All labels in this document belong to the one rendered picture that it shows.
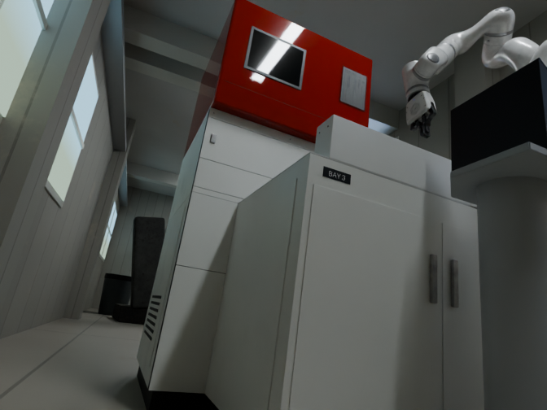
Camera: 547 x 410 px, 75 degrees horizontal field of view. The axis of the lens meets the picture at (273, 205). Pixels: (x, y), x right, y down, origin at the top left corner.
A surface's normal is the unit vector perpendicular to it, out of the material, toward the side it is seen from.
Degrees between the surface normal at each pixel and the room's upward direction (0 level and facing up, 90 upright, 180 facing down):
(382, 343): 90
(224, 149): 90
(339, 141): 90
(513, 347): 90
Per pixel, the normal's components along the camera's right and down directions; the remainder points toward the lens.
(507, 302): -0.75, -0.29
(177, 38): 0.37, -0.23
